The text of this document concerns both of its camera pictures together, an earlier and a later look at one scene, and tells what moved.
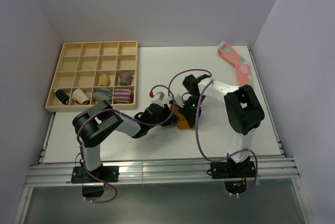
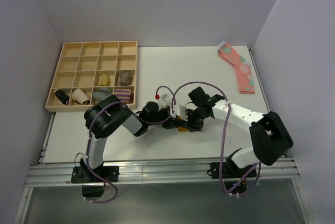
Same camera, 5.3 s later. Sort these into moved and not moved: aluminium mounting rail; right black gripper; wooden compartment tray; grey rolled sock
Moved: right black gripper
Not moved: wooden compartment tray; aluminium mounting rail; grey rolled sock
